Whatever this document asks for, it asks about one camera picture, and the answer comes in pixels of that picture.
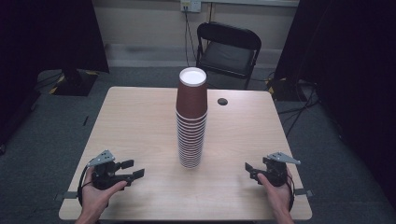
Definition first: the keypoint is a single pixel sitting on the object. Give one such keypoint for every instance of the stack of brown paper cups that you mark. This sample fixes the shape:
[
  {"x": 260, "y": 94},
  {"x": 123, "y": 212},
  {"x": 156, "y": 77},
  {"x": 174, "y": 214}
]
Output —
[{"x": 190, "y": 146}]

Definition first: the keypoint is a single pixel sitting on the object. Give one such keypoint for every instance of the dark curtain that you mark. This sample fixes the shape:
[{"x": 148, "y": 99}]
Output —
[
  {"x": 46, "y": 46},
  {"x": 348, "y": 77}
]

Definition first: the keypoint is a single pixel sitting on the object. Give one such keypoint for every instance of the grey tape strip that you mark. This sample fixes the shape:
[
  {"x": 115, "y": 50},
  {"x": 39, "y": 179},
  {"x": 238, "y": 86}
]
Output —
[
  {"x": 67, "y": 195},
  {"x": 303, "y": 192}
]

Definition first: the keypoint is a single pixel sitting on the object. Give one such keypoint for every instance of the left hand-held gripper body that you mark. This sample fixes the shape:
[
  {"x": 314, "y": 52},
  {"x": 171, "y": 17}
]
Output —
[{"x": 104, "y": 174}]

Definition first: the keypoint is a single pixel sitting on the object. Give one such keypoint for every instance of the person's left hand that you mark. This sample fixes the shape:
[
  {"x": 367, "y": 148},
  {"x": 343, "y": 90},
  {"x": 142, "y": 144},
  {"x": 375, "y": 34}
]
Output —
[{"x": 95, "y": 199}]

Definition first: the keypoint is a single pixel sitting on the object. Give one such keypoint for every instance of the white wall socket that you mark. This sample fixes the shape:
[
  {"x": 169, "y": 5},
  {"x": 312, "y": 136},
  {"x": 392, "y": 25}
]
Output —
[{"x": 190, "y": 5}]

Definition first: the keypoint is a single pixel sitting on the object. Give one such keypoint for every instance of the black stand base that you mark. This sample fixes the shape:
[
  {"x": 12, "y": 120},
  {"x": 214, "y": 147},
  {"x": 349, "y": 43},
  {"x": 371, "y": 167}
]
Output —
[{"x": 74, "y": 82}]

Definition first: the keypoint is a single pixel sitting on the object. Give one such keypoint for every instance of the small black floor marker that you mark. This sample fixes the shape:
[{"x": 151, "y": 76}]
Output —
[{"x": 85, "y": 120}]

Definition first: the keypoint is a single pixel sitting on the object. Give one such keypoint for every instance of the person's right hand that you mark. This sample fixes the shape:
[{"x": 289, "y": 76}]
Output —
[{"x": 277, "y": 196}]

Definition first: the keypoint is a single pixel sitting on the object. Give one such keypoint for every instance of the black folding chair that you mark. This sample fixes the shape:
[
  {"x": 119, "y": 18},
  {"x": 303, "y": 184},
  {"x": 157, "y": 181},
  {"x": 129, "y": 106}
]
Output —
[{"x": 229, "y": 53}]

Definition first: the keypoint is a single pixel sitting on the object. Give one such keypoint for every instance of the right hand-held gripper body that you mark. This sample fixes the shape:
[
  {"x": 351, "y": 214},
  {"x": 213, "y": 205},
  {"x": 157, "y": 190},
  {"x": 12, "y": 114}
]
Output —
[{"x": 275, "y": 171}]

